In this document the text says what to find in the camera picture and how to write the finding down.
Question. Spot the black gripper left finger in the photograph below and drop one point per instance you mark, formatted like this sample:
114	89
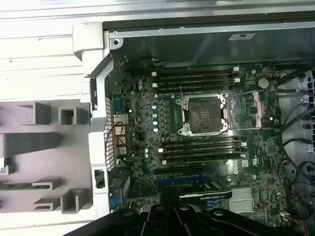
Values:
157	221

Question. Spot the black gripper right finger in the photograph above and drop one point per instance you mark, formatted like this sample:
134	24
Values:
192	221

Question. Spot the metal socket cover frame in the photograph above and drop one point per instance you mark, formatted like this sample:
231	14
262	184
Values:
259	109

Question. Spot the CPU socket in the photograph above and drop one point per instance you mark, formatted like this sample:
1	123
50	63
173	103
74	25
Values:
203	115

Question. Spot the black graphics card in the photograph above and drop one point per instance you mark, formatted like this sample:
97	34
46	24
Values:
211	196

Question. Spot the blue expansion slot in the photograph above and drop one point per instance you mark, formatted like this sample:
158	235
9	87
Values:
182	181

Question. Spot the black expansion slot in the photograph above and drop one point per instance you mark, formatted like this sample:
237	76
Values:
179	169

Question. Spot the silver finned heatsink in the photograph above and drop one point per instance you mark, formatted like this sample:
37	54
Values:
242	201

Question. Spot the RAM slot white clips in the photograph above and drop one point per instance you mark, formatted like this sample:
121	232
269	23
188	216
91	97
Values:
201	158
201	147
197	71
197	81

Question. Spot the RAM slot black clips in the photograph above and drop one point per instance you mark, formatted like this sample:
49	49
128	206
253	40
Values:
201	153
201	142
197	76
197	87

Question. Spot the green motherboard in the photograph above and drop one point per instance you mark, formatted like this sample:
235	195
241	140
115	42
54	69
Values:
259	158

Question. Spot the black open PC case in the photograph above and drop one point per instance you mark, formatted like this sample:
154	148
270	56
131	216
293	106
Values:
97	123

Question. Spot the grey parts rack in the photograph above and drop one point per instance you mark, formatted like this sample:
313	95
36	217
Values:
49	159

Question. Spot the green RAM stick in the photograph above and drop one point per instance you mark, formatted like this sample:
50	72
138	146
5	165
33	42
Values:
14	186

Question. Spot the round coin cell battery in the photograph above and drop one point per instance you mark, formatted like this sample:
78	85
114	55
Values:
262	83

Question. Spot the silver metal drive cage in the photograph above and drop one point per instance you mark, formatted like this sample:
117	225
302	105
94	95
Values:
308	103

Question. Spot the grey plastic case latch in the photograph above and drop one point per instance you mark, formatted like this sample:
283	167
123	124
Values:
87	37

